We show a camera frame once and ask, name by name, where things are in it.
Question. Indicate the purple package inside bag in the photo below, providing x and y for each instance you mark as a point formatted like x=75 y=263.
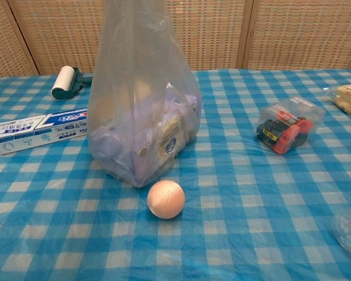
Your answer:
x=146 y=143

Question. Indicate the translucent plastic bag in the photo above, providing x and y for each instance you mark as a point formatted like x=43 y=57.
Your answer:
x=140 y=73

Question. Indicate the blue white checkered tablecloth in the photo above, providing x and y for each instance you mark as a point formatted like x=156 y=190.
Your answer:
x=240 y=205

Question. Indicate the round yellow labelled pack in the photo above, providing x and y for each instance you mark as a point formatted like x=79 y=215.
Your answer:
x=171 y=133

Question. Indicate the pink shiny ball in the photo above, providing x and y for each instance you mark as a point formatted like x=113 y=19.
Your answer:
x=165 y=199

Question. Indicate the clear box with tape dispenser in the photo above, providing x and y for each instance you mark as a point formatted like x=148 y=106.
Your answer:
x=286 y=126

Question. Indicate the white green lint roller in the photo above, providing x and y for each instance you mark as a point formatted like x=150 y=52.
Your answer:
x=65 y=82

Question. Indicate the white blue toothpaste box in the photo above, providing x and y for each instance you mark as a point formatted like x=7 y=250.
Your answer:
x=38 y=131

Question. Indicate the woven bamboo folding screen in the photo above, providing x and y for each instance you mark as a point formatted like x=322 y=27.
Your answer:
x=280 y=32

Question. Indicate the wrapped sandwich bread package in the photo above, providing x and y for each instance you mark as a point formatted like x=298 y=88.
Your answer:
x=349 y=98

